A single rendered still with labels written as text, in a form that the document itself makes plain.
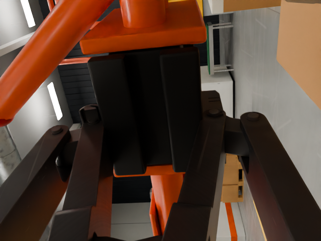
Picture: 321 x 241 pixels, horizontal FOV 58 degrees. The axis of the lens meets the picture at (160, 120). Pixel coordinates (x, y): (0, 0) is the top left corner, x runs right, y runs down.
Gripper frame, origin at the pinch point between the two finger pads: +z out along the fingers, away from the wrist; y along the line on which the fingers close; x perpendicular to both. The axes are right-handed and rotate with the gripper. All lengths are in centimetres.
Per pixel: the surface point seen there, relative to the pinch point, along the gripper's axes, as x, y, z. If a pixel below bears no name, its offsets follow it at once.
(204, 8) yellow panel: -124, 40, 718
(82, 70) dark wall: -355, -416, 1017
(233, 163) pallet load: -458, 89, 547
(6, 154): -300, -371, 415
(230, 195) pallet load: -553, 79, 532
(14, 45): -171, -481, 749
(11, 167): -332, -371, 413
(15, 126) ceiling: -376, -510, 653
